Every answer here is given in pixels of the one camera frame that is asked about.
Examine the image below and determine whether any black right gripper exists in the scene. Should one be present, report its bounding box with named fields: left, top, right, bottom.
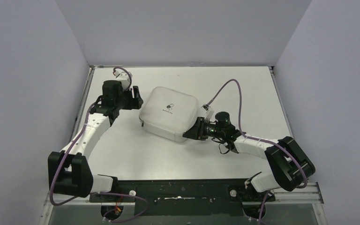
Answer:
left=184, top=117, right=226, bottom=141

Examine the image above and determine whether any grey storage box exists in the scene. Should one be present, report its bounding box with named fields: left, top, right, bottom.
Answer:
left=139, top=86, right=199, bottom=143

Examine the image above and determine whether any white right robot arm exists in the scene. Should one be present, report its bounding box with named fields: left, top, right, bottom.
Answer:
left=182, top=112, right=316, bottom=201

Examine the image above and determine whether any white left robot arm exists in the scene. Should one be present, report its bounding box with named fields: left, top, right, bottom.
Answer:
left=48, top=80, right=143, bottom=202

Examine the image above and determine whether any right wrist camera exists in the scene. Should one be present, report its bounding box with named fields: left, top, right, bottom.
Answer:
left=201, top=105, right=214, bottom=120

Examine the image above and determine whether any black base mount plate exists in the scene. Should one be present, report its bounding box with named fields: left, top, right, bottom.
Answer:
left=89, top=179, right=265, bottom=216

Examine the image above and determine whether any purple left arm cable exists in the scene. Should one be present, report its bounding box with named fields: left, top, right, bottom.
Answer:
left=49, top=66, right=133, bottom=207

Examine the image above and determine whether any aluminium frame rail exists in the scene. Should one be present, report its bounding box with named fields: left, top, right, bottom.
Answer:
left=272, top=182, right=324, bottom=204

